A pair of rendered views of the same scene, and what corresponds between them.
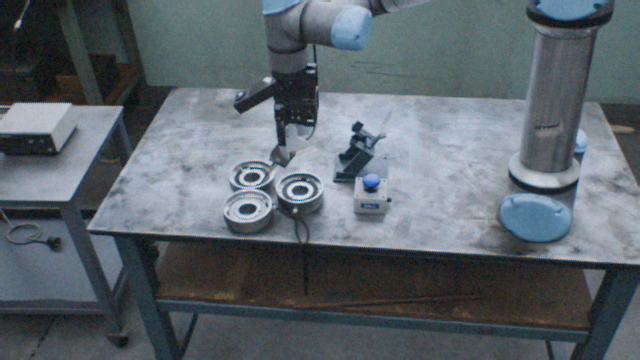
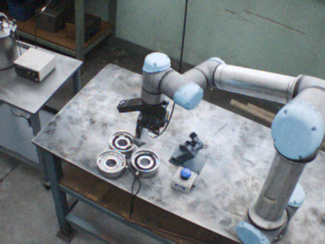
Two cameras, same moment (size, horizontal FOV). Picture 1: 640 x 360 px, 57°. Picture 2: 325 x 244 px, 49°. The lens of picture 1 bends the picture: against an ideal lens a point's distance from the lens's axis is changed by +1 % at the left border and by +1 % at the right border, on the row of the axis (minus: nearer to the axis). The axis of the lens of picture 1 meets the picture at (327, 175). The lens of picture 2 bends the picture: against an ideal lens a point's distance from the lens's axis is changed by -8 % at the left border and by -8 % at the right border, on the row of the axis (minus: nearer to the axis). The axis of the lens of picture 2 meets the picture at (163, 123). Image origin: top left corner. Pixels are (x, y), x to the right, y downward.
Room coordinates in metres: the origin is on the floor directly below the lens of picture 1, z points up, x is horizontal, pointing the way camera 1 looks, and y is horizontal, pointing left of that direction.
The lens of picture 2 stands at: (0.12, -0.17, 1.93)
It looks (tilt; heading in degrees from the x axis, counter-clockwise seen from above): 45 degrees down; 12
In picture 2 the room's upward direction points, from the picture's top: 9 degrees clockwise
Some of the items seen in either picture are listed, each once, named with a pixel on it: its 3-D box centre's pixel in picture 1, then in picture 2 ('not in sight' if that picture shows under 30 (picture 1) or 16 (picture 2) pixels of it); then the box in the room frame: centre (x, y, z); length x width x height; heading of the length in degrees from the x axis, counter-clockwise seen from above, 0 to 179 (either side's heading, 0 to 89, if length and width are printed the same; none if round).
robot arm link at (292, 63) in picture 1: (288, 55); (153, 92); (1.00, 0.07, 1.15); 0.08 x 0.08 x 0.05
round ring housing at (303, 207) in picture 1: (300, 193); (144, 163); (0.98, 0.06, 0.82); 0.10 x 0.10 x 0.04
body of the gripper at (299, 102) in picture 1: (294, 93); (152, 112); (0.99, 0.06, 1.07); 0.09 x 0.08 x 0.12; 83
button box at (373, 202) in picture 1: (373, 195); (185, 180); (0.96, -0.10, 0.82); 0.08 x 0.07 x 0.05; 83
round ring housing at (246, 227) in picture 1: (248, 212); (111, 164); (0.92, 0.17, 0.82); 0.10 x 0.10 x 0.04
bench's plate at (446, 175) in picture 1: (372, 161); (199, 155); (1.13, -0.11, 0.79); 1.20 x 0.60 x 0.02; 83
